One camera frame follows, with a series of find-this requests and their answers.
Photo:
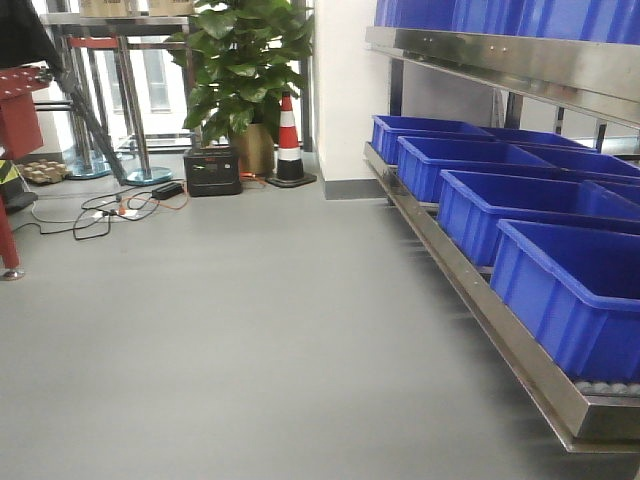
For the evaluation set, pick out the green potted plant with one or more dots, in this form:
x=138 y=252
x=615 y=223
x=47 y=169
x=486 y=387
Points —
x=241 y=54

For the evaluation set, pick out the black portable power station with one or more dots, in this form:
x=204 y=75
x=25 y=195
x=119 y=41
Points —
x=212 y=171

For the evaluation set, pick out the black power adapter brick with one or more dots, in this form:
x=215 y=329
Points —
x=167 y=191

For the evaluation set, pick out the blue bin lower middle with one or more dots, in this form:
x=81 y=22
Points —
x=472 y=203

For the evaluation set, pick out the stainless steel shelf front rail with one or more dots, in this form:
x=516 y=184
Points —
x=600 y=79

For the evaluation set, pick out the cardboard egg tray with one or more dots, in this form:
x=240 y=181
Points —
x=44 y=171

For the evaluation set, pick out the red metal table frame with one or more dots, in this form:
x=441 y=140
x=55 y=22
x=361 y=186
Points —
x=20 y=135

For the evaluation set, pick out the orange white traffic cone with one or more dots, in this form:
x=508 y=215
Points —
x=289 y=169

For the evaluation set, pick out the black cloth cover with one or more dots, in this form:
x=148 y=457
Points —
x=24 y=39

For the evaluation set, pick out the blue bin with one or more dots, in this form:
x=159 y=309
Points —
x=576 y=290
x=472 y=203
x=421 y=160

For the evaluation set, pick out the chrome stanchion post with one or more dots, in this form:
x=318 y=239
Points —
x=145 y=174

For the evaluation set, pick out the blue bin lower left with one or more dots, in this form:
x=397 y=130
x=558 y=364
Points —
x=421 y=160

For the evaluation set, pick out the lower steel shelf rail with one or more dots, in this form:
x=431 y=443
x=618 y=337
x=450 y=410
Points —
x=591 y=424

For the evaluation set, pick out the blue bin lower right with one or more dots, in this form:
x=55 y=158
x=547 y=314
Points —
x=576 y=290

